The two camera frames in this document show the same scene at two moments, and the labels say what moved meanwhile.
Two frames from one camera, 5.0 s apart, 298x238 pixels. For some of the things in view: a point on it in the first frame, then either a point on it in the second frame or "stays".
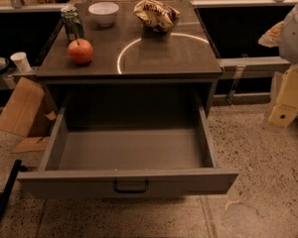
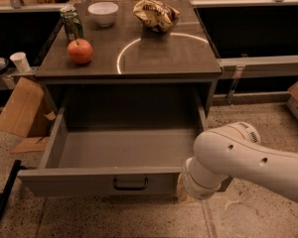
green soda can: (72, 22) stays
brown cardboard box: (25, 115) stays
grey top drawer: (129, 145) stays
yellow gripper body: (295, 37) to (196, 188)
